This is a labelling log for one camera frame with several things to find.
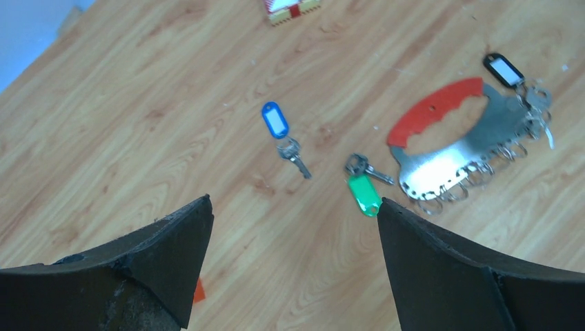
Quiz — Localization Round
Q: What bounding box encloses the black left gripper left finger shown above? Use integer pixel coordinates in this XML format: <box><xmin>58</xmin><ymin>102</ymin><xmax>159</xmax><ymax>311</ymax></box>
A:
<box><xmin>1</xmin><ymin>195</ymin><xmax>214</xmax><ymax>330</ymax></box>

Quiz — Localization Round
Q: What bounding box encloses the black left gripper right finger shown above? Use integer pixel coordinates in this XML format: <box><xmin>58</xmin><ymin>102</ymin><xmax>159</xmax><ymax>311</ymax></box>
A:
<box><xmin>377</xmin><ymin>199</ymin><xmax>584</xmax><ymax>330</ymax></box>

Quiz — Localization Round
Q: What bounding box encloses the metal key organizer red handle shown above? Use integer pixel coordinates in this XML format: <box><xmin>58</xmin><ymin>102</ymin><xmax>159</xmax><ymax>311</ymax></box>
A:
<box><xmin>386</xmin><ymin>77</ymin><xmax>528</xmax><ymax>215</ymax></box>

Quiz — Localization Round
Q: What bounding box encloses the black tag key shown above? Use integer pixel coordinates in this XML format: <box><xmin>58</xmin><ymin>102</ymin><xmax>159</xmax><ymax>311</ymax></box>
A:
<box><xmin>482</xmin><ymin>52</ymin><xmax>555</xmax><ymax>149</ymax></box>

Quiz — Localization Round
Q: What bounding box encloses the small orange block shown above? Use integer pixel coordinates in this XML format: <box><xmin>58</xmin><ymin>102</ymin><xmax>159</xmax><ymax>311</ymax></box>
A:
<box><xmin>193</xmin><ymin>279</ymin><xmax>206</xmax><ymax>304</ymax></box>

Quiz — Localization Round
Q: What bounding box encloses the green tag key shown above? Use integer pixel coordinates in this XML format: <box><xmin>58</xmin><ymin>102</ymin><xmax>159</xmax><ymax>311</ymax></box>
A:
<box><xmin>344</xmin><ymin>153</ymin><xmax>395</xmax><ymax>217</ymax></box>

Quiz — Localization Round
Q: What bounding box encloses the blue tag key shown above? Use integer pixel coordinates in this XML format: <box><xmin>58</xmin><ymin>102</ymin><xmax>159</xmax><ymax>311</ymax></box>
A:
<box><xmin>261</xmin><ymin>101</ymin><xmax>312</xmax><ymax>179</ymax></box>

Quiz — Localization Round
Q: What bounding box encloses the playing card box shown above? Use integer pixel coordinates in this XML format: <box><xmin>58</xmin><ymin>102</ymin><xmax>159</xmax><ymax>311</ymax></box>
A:
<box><xmin>264</xmin><ymin>0</ymin><xmax>321</xmax><ymax>26</ymax></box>

